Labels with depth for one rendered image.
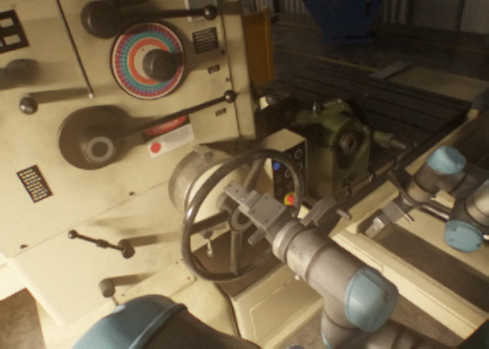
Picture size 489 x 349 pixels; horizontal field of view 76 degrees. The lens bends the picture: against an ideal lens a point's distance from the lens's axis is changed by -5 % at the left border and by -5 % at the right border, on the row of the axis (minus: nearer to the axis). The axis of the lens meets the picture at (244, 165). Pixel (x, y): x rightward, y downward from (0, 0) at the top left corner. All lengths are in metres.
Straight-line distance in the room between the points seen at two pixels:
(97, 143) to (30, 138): 0.14
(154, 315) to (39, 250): 0.73
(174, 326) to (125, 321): 0.03
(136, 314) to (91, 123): 0.60
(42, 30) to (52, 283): 0.61
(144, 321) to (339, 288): 0.31
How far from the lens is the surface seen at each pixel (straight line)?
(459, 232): 0.80
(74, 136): 0.78
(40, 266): 0.96
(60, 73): 0.76
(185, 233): 0.72
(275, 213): 0.50
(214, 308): 1.51
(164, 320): 0.21
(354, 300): 0.46
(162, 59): 0.72
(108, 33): 0.71
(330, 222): 0.55
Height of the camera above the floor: 1.85
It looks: 34 degrees down
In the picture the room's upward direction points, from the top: 8 degrees counter-clockwise
